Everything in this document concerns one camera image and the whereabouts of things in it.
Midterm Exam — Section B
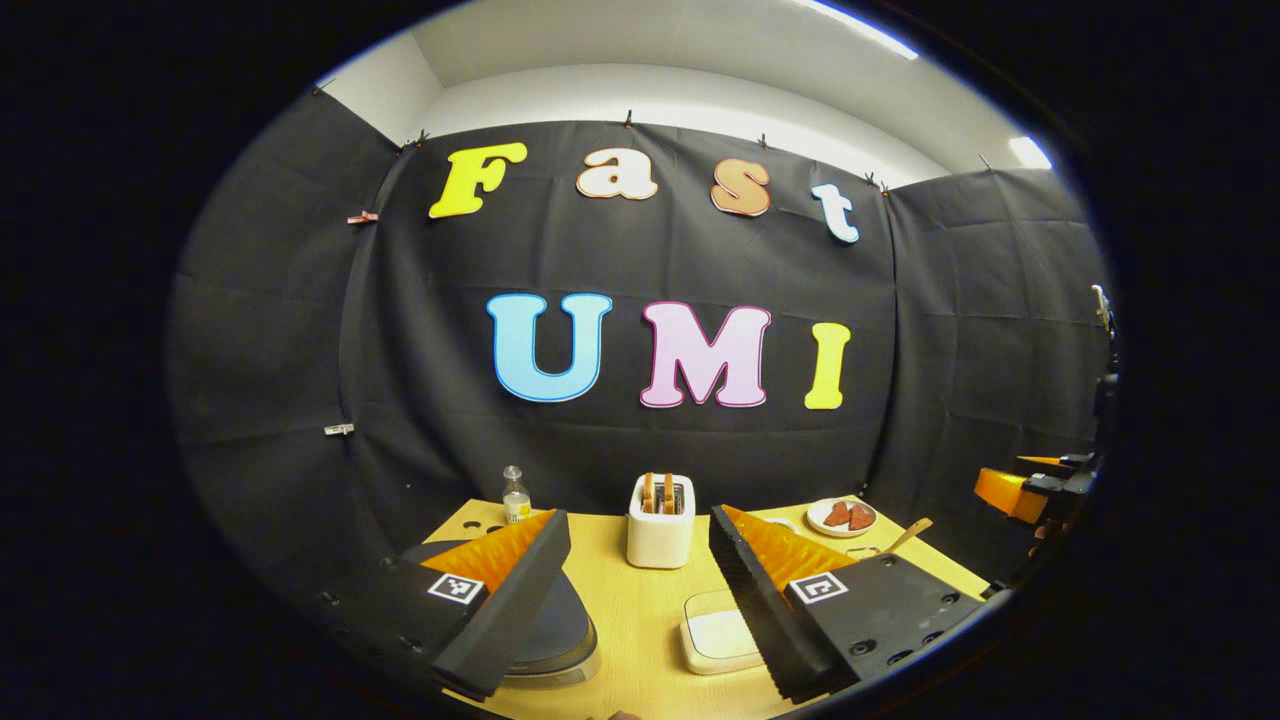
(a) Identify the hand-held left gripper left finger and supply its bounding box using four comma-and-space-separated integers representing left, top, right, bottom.
320, 508, 573, 701

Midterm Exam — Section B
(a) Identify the black backdrop cloth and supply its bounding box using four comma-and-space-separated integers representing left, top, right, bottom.
165, 90, 1116, 601

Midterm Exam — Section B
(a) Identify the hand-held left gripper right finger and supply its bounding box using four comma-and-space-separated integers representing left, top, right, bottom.
707, 503, 986, 704

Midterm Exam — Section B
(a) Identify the white toaster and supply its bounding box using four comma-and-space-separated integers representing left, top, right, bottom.
626, 473, 697, 570

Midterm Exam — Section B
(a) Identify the dark grey rice cooker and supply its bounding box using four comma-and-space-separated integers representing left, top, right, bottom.
400, 540, 603, 689

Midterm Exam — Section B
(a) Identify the round white plate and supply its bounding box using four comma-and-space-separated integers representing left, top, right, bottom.
806, 497, 879, 538

